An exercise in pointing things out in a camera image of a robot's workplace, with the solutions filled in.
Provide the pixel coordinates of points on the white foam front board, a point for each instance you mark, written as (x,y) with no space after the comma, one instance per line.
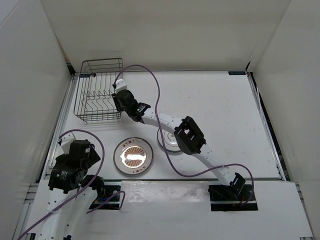
(181,210)

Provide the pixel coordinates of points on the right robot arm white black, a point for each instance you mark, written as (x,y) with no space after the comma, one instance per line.
(190,139)

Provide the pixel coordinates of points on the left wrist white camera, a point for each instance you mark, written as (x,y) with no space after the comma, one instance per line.
(65,141)

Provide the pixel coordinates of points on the metal wire dish rack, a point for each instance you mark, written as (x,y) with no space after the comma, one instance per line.
(94,90)

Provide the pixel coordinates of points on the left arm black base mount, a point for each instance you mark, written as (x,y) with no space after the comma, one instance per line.
(110,188)

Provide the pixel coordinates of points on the white plate orange pattern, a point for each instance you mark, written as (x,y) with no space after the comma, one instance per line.
(133,156)

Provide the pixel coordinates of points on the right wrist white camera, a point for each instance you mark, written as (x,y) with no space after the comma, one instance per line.
(119,85)

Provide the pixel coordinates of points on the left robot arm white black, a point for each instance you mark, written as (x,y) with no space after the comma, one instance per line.
(71,191)

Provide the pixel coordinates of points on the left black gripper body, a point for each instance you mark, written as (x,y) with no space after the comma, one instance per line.
(93,157)

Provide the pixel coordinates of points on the aluminium front rail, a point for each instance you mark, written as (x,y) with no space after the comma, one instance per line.
(214,179)

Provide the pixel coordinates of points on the wrist white camera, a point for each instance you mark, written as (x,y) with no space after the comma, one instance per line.
(65,141)
(119,85)

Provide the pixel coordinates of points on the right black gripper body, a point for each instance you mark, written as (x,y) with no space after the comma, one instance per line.
(118,106)

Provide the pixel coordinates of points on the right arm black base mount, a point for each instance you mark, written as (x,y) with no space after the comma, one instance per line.
(224,200)

